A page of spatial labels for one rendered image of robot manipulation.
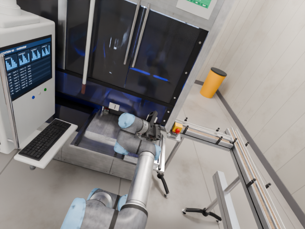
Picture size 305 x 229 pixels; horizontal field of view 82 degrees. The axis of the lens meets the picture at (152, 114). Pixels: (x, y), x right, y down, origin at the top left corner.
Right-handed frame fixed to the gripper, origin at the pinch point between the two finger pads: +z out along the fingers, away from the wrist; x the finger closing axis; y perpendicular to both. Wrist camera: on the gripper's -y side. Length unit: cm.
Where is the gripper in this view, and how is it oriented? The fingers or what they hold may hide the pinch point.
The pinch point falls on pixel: (164, 131)
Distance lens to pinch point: 110.8
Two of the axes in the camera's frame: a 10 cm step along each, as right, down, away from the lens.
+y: 0.1, 9.2, -3.9
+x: 7.9, -2.5, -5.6
